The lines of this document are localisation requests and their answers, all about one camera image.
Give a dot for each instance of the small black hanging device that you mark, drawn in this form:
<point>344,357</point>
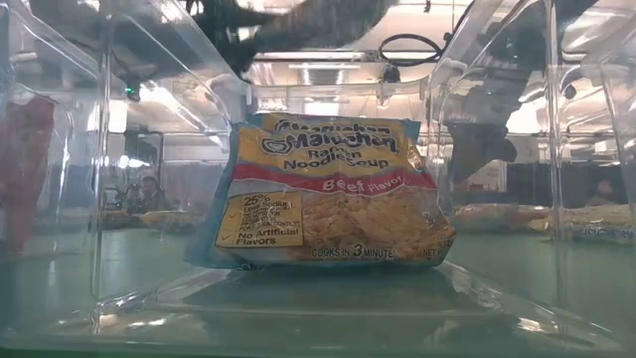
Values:
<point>391,74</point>

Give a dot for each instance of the black overhead crossbar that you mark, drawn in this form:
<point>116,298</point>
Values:
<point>370,54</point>

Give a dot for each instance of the dark background partition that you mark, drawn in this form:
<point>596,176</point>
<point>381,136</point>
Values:
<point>546,184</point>

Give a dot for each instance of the blue-edged beef ramen packet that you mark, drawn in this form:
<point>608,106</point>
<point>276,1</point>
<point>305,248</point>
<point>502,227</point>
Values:
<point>323,224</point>

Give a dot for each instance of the yellow creamy chicken ramen packet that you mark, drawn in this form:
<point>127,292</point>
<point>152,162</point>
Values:
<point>596,219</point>
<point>169,219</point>

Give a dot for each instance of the person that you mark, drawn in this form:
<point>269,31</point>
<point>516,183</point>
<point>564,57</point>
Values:
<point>603,191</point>
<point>149,191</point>

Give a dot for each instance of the silver ceiling vent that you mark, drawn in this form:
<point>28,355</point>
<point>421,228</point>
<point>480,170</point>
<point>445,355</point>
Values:
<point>323,77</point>

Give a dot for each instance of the green table mat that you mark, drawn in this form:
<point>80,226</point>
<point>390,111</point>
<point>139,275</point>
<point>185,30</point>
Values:
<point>497,268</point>

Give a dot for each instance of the clear plastic bin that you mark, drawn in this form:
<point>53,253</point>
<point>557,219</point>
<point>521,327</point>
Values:
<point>318,298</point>
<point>74,149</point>
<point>596,149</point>

